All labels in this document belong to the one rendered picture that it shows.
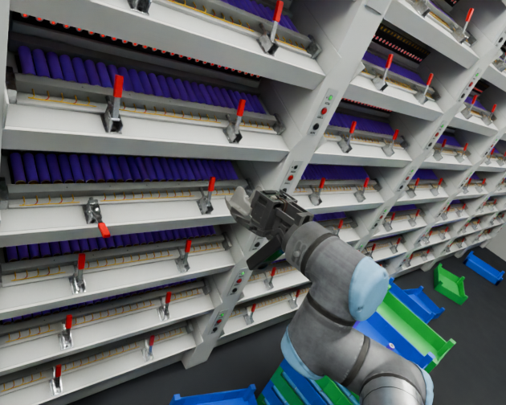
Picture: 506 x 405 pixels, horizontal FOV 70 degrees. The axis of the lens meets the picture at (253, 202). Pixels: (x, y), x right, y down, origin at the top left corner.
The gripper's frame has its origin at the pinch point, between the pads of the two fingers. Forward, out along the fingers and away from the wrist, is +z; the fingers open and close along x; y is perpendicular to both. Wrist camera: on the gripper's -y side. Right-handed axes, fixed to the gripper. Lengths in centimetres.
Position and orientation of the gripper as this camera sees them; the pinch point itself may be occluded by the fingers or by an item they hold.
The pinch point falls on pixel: (234, 202)
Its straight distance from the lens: 80.9
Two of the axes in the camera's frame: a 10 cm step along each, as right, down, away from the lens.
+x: -7.4, 0.5, -6.7
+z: -6.2, -4.6, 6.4
